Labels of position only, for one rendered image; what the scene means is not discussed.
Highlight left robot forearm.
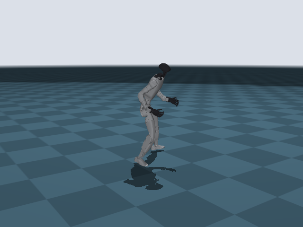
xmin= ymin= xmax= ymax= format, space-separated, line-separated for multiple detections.
xmin=156 ymin=90 xmax=168 ymax=102

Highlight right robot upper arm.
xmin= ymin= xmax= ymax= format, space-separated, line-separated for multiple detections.
xmin=138 ymin=80 xmax=158 ymax=97

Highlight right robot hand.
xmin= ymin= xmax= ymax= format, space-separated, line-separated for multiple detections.
xmin=148 ymin=107 xmax=164 ymax=117

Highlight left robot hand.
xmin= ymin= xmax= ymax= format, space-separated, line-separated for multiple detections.
xmin=166 ymin=97 xmax=179 ymax=107

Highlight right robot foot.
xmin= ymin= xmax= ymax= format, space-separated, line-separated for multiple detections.
xmin=134 ymin=157 xmax=148 ymax=166

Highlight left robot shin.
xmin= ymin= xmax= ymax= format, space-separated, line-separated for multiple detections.
xmin=154 ymin=129 xmax=159 ymax=147

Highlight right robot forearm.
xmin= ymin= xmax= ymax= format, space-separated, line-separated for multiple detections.
xmin=138 ymin=93 xmax=151 ymax=112

